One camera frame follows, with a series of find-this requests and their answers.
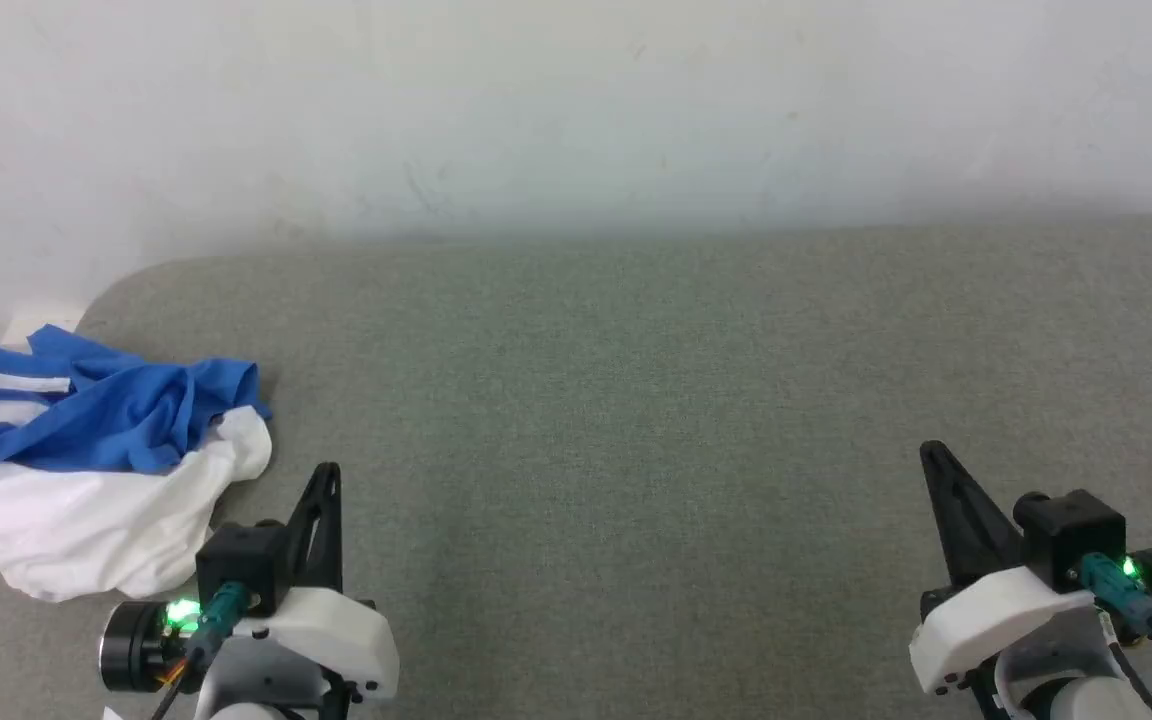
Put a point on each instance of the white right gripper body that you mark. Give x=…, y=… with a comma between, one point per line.
x=996, y=620

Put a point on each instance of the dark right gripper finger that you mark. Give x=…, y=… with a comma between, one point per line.
x=954, y=530
x=988, y=535

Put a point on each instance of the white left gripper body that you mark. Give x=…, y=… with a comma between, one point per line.
x=336, y=640

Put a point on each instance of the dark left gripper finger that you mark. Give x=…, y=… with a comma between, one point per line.
x=304, y=550
x=330, y=540

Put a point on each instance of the blue and white t-shirt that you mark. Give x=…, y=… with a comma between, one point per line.
x=86, y=440

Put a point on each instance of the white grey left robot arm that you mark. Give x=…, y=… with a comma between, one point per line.
x=236, y=713

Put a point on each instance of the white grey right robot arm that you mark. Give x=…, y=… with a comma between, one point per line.
x=1086, y=706

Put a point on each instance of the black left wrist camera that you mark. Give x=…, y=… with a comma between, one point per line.
x=241, y=565

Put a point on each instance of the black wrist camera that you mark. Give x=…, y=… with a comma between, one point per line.
x=1071, y=535
x=241, y=565

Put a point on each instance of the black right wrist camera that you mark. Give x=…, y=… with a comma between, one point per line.
x=1071, y=535

